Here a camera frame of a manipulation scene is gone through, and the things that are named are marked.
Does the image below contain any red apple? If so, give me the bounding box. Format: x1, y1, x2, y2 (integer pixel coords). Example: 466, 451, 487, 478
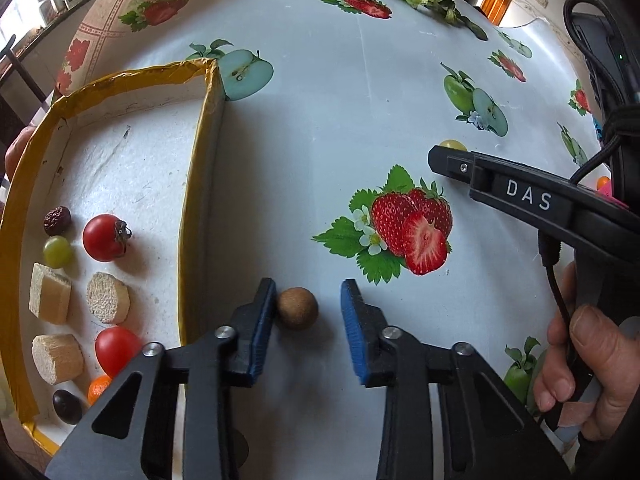
5, 125, 37, 181

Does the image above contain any angular sugarcane piece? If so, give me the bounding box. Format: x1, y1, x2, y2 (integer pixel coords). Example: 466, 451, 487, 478
28, 262, 72, 325

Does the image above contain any yellow-edged white foam box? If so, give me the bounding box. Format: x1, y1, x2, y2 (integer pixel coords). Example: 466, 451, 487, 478
0, 57, 228, 456

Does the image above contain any black cable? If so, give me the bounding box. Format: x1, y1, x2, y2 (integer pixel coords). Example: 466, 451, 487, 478
537, 232, 576, 423

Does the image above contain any cherry tomato with stem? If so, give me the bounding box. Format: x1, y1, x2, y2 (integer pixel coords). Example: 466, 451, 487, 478
82, 214, 133, 262

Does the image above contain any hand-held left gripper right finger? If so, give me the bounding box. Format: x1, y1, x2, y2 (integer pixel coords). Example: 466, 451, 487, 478
340, 279, 571, 480

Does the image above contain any short sugarcane slice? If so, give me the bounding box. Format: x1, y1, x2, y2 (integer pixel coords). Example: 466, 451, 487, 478
86, 272, 132, 325

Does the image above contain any fruit-print tablecloth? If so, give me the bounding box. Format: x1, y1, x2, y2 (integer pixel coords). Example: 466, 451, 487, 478
0, 0, 618, 480

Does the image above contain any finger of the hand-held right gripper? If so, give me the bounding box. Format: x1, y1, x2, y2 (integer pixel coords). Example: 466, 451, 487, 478
428, 145, 482, 187

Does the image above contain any dark purple round fruit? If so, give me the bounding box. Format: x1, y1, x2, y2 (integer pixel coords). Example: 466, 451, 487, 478
52, 389, 83, 423

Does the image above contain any orange mandarin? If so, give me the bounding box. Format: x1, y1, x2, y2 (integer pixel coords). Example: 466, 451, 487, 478
88, 375, 113, 406

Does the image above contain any stemless cherry tomato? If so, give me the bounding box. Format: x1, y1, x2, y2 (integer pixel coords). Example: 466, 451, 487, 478
95, 326, 143, 378

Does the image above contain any dried red date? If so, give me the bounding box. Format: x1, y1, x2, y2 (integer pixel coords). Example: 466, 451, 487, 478
43, 206, 72, 237

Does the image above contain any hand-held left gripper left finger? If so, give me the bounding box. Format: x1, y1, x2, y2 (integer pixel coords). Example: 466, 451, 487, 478
45, 277, 277, 480

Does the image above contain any person's right hand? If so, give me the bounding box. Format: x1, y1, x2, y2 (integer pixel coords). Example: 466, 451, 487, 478
532, 262, 640, 443

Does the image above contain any brown round fruit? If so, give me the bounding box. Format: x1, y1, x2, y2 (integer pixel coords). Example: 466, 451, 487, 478
276, 287, 319, 332

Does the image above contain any round sugarcane cylinder piece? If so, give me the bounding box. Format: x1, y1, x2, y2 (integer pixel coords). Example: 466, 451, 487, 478
31, 333, 85, 386

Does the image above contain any pink bottle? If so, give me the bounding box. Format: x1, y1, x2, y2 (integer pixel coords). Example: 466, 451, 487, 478
597, 182, 628, 209

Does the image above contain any dark wooden chair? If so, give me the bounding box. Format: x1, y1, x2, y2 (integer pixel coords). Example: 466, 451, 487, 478
0, 35, 47, 126

